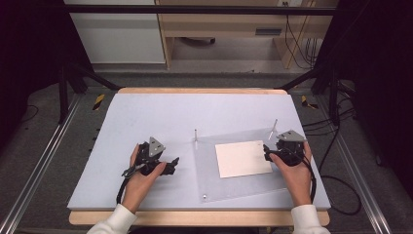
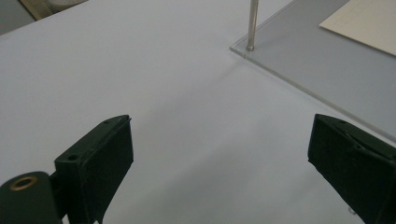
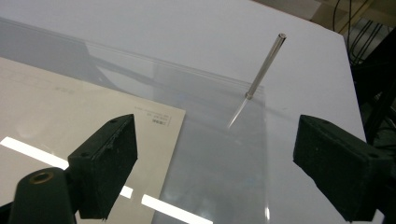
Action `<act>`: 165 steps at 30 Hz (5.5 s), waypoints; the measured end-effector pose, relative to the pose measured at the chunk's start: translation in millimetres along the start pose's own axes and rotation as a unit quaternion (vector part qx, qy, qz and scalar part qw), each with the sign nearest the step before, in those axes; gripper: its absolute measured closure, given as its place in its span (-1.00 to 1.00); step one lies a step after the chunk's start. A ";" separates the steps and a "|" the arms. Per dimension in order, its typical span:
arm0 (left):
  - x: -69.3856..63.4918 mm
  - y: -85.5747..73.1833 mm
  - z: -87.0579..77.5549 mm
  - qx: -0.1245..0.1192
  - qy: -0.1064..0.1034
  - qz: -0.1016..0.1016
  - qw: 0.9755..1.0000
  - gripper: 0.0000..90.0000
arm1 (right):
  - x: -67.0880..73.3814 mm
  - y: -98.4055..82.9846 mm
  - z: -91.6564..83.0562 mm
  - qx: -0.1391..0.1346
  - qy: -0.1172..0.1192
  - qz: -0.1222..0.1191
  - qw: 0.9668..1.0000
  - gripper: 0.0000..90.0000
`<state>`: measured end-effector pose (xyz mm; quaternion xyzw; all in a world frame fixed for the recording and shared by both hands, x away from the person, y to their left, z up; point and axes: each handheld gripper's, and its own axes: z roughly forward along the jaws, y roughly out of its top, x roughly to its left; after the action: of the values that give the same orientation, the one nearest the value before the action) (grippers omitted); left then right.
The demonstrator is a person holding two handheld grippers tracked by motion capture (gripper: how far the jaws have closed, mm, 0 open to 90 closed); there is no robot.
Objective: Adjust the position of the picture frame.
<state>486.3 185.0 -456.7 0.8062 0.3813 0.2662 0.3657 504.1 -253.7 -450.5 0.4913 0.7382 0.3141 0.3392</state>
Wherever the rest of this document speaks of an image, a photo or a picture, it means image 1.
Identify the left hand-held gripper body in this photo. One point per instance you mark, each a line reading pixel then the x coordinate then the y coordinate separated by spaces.
pixel 155 148

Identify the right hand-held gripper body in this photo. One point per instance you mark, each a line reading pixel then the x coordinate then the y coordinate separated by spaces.
pixel 291 143

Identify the white paper sheet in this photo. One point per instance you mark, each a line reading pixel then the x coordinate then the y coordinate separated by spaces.
pixel 243 159

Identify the clear acrylic frame metal standoffs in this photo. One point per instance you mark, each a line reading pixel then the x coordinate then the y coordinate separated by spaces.
pixel 207 182

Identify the person's left hand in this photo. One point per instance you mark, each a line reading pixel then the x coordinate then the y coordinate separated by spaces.
pixel 138 188

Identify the person's right hand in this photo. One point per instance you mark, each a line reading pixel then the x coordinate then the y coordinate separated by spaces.
pixel 298 182

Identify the white board table cover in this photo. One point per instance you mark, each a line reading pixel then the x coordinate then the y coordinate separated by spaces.
pixel 162 113

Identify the wooden table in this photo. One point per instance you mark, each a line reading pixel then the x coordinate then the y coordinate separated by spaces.
pixel 201 218

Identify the black metal stand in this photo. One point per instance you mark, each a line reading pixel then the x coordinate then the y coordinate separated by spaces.
pixel 63 97
pixel 333 97

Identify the black curtain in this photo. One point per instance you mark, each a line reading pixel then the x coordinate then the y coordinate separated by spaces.
pixel 383 81
pixel 29 48

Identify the grey desk label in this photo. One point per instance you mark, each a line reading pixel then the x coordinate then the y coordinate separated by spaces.
pixel 268 31

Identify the white cabinet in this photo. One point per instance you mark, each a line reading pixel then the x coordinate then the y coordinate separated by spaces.
pixel 120 39

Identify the light wooden desk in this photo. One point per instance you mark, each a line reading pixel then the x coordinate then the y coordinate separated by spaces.
pixel 224 24

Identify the aluminium rail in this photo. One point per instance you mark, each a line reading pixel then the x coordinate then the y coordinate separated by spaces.
pixel 360 182
pixel 39 169

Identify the black horizontal frame bar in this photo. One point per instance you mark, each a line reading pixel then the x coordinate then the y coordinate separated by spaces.
pixel 195 10

